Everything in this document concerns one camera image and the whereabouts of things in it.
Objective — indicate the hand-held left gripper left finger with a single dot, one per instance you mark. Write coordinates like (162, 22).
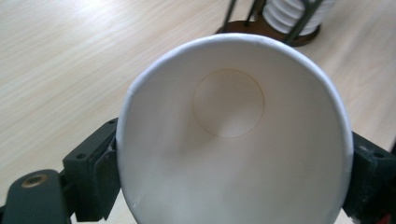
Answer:
(84, 174)

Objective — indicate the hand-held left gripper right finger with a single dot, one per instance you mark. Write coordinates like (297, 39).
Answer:
(373, 183)

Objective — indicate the single white paper cup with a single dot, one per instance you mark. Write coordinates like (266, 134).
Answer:
(233, 174)

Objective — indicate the stack of white paper cups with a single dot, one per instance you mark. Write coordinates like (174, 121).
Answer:
(280, 15)

